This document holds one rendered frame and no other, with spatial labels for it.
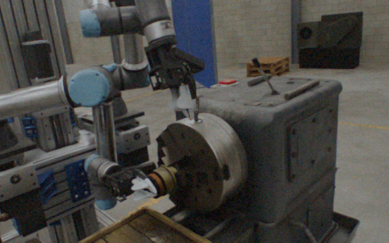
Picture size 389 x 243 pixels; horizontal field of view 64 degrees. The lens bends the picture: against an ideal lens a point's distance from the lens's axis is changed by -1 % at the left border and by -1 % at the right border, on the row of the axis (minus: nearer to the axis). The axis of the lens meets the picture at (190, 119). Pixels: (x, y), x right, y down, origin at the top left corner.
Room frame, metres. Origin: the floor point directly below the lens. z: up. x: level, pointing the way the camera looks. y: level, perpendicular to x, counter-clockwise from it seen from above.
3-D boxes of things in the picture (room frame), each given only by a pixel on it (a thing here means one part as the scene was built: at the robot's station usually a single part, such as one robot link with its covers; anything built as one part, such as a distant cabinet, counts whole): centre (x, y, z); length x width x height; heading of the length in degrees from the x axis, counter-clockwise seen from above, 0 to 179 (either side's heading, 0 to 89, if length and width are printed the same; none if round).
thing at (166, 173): (0.87, 0.10, 1.08); 0.09 x 0.09 x 0.09; 42
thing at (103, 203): (1.04, 0.34, 0.98); 0.11 x 0.08 x 0.11; 5
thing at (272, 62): (8.85, -2.36, 0.22); 1.25 x 0.86 x 0.44; 142
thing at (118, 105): (1.44, 0.37, 1.21); 0.15 x 0.15 x 0.10
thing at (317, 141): (1.26, -0.29, 1.06); 0.59 x 0.48 x 0.39; 132
